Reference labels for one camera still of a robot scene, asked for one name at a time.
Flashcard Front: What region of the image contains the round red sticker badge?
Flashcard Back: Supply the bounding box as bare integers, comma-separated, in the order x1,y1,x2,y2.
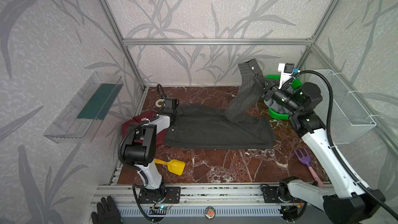
204,206,216,220

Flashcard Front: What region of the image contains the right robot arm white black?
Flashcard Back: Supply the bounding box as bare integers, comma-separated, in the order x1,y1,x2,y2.
252,71,398,224

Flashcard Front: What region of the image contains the white wire mesh basket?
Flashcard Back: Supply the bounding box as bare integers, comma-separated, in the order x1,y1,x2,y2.
318,69,376,145

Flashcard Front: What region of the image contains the white tape roll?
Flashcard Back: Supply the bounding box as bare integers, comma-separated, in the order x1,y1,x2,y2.
155,99,164,108

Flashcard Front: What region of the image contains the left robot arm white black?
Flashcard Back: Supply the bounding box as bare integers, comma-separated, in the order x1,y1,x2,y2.
118,84,181,205

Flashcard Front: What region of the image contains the dark grey striped shirt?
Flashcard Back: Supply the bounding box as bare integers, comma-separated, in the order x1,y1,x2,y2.
164,59,276,149

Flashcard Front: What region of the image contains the black glove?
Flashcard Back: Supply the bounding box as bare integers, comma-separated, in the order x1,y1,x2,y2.
91,196,123,224

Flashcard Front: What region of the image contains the green plastic basket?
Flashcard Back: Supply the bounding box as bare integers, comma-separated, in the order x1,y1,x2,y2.
264,79,302,120

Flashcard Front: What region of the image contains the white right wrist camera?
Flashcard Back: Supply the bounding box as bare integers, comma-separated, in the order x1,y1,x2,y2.
278,63,295,89

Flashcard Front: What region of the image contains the purple pink toy tool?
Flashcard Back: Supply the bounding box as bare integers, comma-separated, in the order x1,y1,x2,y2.
294,148,324,188

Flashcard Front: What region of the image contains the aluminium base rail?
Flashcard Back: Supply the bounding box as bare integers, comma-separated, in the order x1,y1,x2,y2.
90,183,352,218

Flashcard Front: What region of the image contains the yellow toy shovel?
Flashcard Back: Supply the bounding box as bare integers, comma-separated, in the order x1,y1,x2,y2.
154,159,186,176

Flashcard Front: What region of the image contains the small green circuit board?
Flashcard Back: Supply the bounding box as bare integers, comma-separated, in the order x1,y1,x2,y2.
152,205,169,211

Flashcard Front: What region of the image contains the clear plastic wall tray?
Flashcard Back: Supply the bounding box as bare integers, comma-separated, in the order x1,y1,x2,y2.
44,72,124,144

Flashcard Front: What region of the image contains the maroon folded shirt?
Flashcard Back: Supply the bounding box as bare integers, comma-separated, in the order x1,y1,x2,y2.
122,111,167,146

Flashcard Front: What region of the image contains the light grey shirt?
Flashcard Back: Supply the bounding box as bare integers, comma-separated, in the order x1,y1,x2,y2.
264,99,292,114

